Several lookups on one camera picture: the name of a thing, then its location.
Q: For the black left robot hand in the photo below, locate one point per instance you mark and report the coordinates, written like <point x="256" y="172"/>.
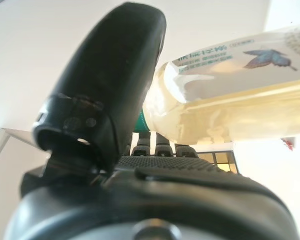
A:
<point x="110" y="82"/>

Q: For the yellow tea bottle green label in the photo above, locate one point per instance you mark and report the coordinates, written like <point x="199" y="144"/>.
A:
<point x="235" y="100"/>

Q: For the small red scrap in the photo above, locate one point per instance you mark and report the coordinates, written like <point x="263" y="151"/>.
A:
<point x="288" y="144"/>

